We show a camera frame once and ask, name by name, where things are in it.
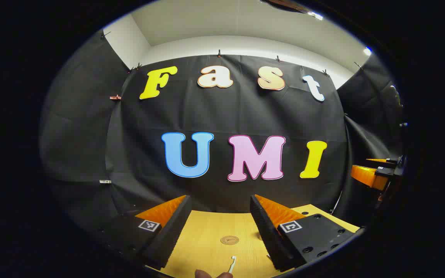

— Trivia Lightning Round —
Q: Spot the black backdrop cloth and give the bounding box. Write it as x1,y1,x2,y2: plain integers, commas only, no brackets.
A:
39,29,406,240

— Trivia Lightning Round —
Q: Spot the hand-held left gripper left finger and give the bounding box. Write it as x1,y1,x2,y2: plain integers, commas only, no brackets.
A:
91,195,191,270

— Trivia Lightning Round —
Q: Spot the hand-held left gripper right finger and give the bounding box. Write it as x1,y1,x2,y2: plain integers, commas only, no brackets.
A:
250,194,362,272

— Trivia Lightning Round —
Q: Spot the wooden desktop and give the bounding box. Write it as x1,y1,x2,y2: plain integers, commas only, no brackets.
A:
145,204,362,278

